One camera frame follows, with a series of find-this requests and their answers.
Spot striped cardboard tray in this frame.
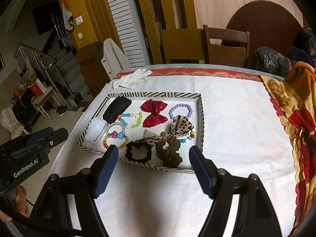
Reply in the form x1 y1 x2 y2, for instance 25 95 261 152
77 92 205 174

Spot yellow wooden chair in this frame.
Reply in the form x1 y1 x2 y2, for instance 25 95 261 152
160 28 205 65

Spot round wooden table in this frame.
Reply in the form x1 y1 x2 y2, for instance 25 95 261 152
226 0 304 67

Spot floral patterned blanket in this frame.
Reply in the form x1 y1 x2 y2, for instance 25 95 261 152
259 62 316 235

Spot red satin hair bow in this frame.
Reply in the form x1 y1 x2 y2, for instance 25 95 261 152
140 99 169 128

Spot black scrunchie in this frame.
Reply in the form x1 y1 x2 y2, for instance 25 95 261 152
125 140 152 163

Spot person's left hand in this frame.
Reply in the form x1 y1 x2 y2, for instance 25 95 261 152
16 186 30 218

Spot white jacket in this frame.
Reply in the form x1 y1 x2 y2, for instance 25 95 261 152
103 38 130 81

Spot red patterned cloth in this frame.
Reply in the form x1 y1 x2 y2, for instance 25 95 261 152
116 67 262 82

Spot dark slippers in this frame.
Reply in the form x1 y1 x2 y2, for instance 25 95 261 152
55 106 70 116

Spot black hair clip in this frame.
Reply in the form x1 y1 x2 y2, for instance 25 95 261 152
102 97 132 124

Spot leopard print hair bow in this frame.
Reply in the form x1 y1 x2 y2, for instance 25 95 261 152
143 115 194 145

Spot black plastic bag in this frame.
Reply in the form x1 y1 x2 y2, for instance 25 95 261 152
252 46 293 77
300 26 316 60

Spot white louvre door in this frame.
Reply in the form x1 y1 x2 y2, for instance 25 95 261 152
102 0 151 67

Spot clear spiral hair tie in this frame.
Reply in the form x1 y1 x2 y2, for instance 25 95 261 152
106 122 126 139

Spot red box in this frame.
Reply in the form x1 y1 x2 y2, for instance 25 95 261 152
30 78 47 97

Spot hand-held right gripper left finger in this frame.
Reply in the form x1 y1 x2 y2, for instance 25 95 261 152
30 144 119 237

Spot brown wooden chair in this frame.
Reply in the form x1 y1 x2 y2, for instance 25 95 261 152
202 25 250 67

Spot colourful heart bead bracelet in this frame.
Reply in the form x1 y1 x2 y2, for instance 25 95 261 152
102 131 129 150

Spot brown scrunchie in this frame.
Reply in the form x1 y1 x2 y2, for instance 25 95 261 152
155 136 183 169

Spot white cotton gloves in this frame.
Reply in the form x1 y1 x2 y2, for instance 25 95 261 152
112 68 152 90

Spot white scrunchie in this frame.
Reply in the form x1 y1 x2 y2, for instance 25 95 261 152
85 118 108 145

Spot blue cloth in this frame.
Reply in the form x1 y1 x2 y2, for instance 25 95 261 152
289 46 314 66

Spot white tablecloth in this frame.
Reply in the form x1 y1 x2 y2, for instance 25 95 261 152
49 64 307 237

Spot multicoloured round bead bracelet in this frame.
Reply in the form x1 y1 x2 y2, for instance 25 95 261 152
180 128 196 144

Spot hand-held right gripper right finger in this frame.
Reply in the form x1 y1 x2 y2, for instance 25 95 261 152
189 146 283 237

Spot small wooden side table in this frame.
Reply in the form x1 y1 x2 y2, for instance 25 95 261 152
32 87 58 119

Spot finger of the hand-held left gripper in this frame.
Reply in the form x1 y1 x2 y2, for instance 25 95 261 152
26 127 53 146
44 128 69 151

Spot hanging striped cloth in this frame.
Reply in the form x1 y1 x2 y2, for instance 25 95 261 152
62 0 74 31

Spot orange cloth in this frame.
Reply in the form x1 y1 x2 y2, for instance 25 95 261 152
285 61 316 87

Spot white ornate chair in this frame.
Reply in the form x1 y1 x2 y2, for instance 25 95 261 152
0 107 24 139

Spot purple bead bracelet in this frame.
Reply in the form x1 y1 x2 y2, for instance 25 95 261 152
168 103 192 120

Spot thick black cable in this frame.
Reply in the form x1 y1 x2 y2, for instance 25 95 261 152
0 200 32 231

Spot metal stair railing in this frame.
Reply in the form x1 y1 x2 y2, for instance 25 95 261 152
13 42 72 106

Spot green and blue bead bracelet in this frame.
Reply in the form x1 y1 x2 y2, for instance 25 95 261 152
117 111 144 130

